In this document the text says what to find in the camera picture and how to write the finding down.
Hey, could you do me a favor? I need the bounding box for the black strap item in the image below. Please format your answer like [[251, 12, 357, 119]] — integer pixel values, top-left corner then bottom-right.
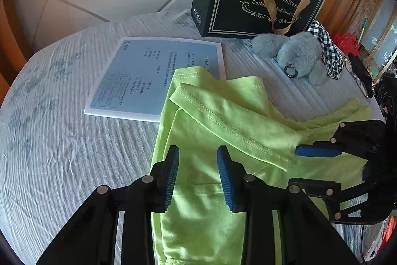
[[347, 53, 374, 100]]

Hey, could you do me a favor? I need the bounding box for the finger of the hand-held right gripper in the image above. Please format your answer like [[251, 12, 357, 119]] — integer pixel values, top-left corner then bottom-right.
[[295, 120, 387, 160], [288, 177, 370, 224]]

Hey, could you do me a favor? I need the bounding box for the printed paper sheet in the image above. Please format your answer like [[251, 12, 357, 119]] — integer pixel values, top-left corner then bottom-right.
[[84, 36, 226, 123]]

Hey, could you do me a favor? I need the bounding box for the frosted patterned glass panel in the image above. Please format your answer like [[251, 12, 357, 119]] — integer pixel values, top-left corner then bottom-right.
[[361, 0, 397, 75]]

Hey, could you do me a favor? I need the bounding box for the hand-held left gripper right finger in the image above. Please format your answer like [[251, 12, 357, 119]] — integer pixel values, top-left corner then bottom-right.
[[216, 145, 361, 265]]

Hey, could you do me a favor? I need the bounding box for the lime green garment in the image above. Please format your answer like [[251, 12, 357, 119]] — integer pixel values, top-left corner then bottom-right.
[[149, 66, 371, 265]]

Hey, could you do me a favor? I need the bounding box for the light blue striped bedsheet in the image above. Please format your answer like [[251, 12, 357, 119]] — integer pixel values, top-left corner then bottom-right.
[[0, 9, 388, 265]]

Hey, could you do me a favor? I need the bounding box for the wooden headboard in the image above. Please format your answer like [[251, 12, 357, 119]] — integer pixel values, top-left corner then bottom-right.
[[0, 0, 33, 87]]

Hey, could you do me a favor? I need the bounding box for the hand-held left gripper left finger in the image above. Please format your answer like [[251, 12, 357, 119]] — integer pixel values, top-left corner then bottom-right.
[[35, 145, 180, 265]]

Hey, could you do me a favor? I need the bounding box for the red plastic bag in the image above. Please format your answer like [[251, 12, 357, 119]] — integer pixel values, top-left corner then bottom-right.
[[333, 33, 361, 59]]

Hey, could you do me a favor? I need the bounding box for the black white checkered cloth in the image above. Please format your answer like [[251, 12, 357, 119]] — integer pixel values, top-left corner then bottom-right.
[[307, 20, 346, 79]]

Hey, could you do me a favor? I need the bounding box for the grey plush toy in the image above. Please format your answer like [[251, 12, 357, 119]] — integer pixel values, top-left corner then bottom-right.
[[251, 31, 330, 86]]

